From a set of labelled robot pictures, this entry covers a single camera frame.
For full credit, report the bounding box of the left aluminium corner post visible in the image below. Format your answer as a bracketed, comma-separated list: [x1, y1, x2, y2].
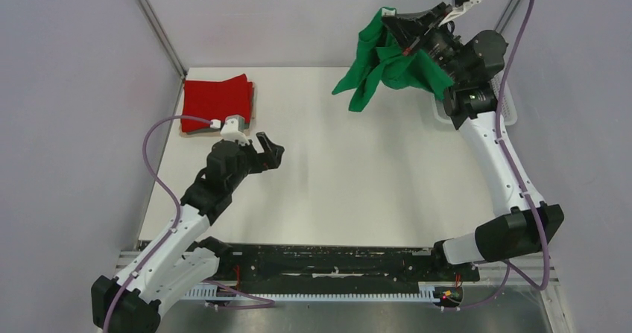
[135, 0, 187, 80]

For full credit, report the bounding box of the right aluminium corner post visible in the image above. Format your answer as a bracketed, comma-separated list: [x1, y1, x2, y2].
[494, 0, 523, 34]

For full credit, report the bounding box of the green t-shirt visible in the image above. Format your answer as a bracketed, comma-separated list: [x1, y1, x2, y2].
[331, 7, 455, 112]

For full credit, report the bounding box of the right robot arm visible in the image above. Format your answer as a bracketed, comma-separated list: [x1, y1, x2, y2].
[382, 3, 564, 279]

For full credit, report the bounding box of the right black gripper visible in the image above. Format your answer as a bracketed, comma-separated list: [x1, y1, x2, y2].
[383, 2, 468, 85]

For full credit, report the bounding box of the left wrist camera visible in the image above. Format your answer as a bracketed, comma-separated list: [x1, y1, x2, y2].
[220, 115, 250, 146]

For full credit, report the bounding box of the aluminium corner post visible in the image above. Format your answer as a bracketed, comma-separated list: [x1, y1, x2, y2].
[135, 0, 187, 80]
[494, 0, 523, 34]

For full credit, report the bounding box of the white slotted cable duct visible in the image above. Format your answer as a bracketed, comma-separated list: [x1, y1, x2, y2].
[182, 284, 440, 303]

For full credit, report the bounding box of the white plastic basket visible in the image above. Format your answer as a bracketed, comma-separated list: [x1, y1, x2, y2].
[430, 70, 518, 126]

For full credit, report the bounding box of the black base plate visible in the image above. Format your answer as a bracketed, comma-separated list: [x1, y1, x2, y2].
[184, 238, 481, 296]

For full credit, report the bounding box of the folded red t-shirt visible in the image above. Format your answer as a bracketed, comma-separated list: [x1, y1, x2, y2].
[180, 73, 254, 134]

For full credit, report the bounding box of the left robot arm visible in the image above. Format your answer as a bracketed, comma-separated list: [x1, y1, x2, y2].
[91, 132, 285, 332]

